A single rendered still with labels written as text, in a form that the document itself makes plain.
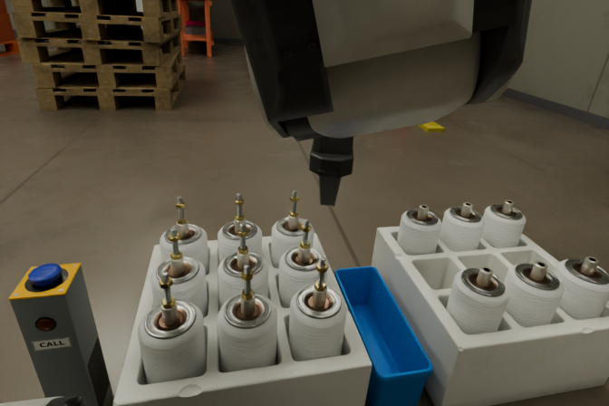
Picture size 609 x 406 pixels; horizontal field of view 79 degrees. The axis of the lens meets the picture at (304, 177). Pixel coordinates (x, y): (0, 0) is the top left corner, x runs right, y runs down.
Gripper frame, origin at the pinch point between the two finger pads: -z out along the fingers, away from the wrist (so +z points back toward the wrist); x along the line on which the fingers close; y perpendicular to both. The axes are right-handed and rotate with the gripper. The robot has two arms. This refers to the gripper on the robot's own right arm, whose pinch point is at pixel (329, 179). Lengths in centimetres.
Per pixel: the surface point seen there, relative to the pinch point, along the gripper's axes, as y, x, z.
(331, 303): -2.1, 0.0, -22.5
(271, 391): 6.0, -10.0, -32.5
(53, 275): 38.4, -8.9, -14.9
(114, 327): 47, 11, -48
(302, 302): 2.7, -0.7, -22.5
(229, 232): 20.3, 17.5, -22.5
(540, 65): -180, 316, -13
